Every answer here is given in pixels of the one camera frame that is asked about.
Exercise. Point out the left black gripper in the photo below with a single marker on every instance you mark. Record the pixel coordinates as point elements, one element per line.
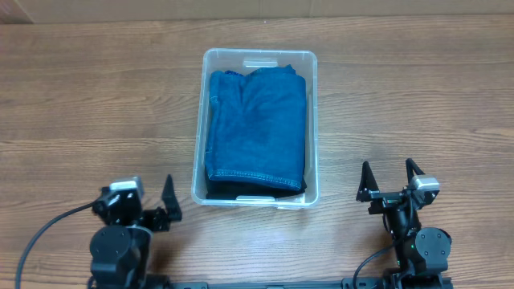
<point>160,222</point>

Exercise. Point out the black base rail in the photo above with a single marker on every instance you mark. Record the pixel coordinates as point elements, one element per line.
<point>345,283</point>

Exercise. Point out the black cloth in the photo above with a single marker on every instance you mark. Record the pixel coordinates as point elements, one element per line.
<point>230,184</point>

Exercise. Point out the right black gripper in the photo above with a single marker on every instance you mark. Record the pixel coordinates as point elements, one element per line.
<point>390,196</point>

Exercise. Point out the blue terry towel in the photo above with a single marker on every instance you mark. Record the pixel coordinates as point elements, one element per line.
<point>258,122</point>

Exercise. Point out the clear plastic storage bin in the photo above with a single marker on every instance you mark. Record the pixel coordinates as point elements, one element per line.
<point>245,61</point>

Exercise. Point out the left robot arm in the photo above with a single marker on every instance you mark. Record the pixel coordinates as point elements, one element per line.
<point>121,250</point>

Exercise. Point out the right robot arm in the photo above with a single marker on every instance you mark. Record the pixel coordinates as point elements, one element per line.
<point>421,253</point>

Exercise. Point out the sparkly blue green cloth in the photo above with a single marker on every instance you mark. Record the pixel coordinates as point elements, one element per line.
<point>233,73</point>

